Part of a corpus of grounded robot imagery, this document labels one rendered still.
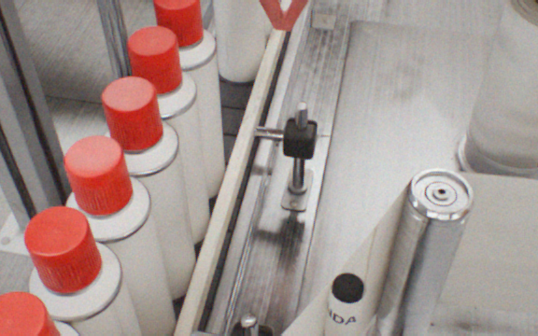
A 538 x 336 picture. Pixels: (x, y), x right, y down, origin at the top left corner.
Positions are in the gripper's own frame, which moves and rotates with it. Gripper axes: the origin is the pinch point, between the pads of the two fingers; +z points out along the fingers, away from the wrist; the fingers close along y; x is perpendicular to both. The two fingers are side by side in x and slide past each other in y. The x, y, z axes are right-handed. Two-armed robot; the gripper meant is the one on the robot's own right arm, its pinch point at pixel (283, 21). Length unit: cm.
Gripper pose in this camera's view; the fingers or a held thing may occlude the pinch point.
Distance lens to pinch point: 57.6
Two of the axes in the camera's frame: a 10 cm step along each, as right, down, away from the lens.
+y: 1.9, -7.4, 6.5
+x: -9.8, -1.4, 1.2
